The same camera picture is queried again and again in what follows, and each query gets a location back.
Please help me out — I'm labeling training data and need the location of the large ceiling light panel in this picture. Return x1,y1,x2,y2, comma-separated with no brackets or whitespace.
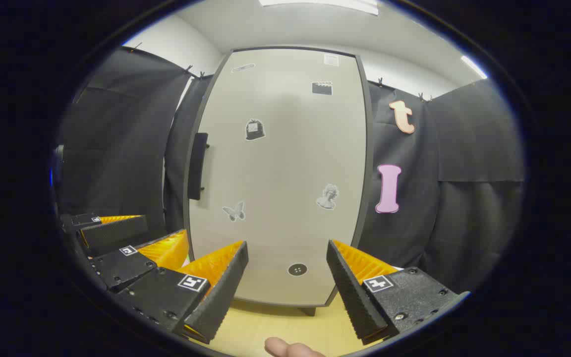
260,0,380,16

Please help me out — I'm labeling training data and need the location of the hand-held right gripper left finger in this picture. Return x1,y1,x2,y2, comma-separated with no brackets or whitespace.
117,241,249,344

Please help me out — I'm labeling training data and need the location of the beige cabinet door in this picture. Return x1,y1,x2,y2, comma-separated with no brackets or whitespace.
188,48,368,306

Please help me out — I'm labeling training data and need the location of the black door handle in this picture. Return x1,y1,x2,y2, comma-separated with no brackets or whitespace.
187,132,209,201

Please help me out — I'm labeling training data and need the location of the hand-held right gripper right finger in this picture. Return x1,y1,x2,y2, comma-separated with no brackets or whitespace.
327,240,469,346

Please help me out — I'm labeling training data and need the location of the small ceiling light panel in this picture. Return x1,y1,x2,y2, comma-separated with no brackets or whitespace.
461,55,488,80

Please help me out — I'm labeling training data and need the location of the grey cabinet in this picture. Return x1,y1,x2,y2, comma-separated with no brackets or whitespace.
182,46,375,317

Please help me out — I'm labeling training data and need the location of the black backdrop cloth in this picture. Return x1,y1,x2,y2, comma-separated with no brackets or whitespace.
59,47,525,294

